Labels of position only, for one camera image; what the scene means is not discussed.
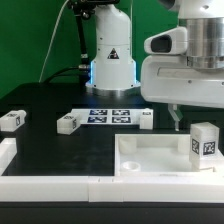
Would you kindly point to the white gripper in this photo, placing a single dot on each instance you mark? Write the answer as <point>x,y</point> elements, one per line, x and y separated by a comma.
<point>167,79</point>

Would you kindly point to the white square tabletop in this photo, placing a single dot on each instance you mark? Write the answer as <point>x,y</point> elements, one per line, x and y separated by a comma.
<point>145,154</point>

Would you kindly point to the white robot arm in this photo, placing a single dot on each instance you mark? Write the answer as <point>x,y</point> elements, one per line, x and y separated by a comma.
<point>113,71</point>

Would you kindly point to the tag marker sheet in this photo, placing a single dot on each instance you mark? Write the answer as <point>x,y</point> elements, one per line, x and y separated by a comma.
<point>108,116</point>

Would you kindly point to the white U-shaped fence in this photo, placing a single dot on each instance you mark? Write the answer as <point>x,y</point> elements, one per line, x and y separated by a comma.
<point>204,187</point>

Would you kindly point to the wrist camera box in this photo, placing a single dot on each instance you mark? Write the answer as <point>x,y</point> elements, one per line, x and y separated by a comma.
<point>170,42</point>

